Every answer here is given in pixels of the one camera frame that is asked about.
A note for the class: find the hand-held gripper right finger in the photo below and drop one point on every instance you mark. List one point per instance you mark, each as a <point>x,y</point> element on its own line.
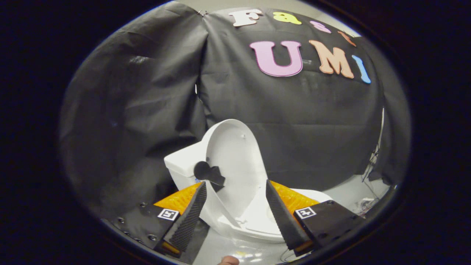
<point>283,217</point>

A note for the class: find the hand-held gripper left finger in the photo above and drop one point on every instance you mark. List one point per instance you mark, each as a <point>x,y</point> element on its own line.
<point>187,221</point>

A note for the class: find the black lid grip tab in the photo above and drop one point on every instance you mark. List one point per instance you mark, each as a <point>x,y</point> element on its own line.
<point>206,171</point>

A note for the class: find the white toilet lid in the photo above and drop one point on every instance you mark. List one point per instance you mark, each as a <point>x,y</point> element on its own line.
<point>235,158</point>

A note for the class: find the white power strip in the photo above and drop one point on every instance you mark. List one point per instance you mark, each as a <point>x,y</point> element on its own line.
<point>366,203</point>

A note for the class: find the black backdrop cloth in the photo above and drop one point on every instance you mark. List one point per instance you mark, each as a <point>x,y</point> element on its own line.
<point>294,121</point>

